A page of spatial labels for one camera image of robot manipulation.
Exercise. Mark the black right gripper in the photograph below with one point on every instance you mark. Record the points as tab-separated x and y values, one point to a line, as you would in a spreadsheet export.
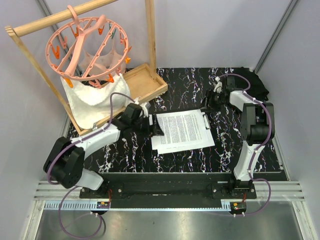
208	94

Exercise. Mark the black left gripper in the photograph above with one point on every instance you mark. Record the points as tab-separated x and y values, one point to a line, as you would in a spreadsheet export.
157	130

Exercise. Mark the printed paper sheet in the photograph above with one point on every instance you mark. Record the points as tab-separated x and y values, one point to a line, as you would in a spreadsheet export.
181	129
208	141

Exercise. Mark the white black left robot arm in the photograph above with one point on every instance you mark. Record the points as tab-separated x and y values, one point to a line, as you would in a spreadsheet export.
65	163

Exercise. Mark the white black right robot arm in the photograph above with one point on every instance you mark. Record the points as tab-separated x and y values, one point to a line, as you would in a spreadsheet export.
256	128

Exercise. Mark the black cloth bundle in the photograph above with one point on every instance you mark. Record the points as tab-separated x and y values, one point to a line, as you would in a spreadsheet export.
257	88

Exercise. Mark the white towel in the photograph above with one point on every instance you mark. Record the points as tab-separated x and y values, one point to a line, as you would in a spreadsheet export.
89	105

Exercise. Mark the sheer pink mesh garment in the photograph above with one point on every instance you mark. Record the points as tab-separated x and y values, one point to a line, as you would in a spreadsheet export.
102	63

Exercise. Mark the pink round clip hanger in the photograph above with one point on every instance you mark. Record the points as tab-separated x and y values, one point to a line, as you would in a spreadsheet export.
65	48

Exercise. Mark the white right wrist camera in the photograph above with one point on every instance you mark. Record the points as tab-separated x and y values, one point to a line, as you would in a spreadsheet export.
219	86

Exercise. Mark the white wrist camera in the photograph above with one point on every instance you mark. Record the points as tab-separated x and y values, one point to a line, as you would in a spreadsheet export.
219	86
145	108

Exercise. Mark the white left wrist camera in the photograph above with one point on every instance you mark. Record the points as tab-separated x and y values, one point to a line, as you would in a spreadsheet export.
145	108

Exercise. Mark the wooden drying rack frame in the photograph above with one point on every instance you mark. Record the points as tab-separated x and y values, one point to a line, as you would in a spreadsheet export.
143	81

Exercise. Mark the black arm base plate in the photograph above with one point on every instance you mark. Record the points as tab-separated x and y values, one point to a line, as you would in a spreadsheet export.
215	185

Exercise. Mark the aluminium rail frame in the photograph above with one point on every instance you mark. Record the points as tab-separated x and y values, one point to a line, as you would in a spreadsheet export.
279	212

